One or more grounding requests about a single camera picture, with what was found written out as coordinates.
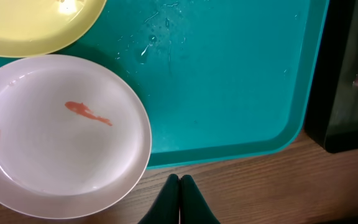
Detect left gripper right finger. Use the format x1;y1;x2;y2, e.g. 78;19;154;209
180;175;220;224

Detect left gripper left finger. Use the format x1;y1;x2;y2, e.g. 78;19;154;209
139;174;180;224

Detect yellow-green plate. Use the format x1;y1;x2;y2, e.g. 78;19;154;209
0;0;106;58

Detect teal plastic tray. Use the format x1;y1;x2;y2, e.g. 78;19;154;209
0;0;328;168

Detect black water tray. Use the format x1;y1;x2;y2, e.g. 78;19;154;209
304;0;358;154

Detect white plate with stain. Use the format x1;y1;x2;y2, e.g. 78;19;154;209
0;55;152;219

